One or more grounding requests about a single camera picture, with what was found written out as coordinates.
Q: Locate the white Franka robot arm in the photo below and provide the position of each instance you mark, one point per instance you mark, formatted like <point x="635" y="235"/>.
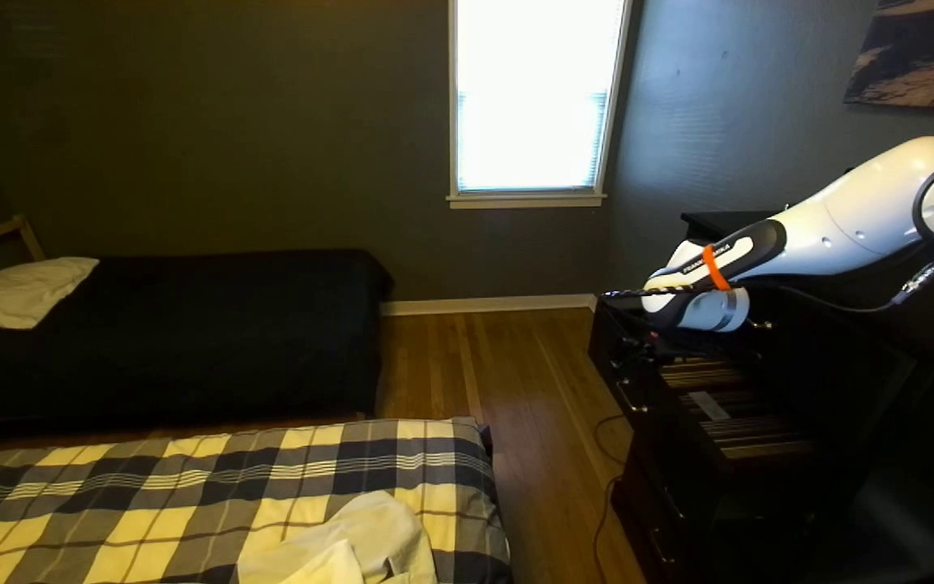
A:
<point x="857" y="221"/>

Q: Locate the white baseboard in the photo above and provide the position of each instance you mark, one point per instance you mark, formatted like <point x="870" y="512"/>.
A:
<point x="488" y="307"/>

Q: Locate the white crumpled garment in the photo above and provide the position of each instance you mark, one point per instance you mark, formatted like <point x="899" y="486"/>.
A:
<point x="370" y="538"/>

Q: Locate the white paper label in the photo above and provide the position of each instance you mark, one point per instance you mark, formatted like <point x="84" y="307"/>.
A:
<point x="707" y="406"/>

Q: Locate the bed with black cover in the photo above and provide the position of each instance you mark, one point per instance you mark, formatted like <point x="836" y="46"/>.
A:
<point x="196" y="327"/>

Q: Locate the striped folded fabric stack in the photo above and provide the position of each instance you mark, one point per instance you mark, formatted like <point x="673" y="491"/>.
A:
<point x="761" y="441"/>

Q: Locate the plaid yellow black bed cover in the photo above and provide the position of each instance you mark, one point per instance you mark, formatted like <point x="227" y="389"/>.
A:
<point x="164" y="489"/>

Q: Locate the black wooden dresser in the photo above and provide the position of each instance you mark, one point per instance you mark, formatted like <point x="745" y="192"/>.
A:
<point x="899" y="433"/>

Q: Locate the white pillow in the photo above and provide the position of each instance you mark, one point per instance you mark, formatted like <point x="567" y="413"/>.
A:
<point x="15" y="294"/>

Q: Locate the bright window with white frame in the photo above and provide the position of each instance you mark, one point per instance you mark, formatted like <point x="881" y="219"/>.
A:
<point x="537" y="98"/>

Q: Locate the wall art picture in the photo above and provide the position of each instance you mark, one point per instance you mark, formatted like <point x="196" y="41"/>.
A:
<point x="922" y="55"/>

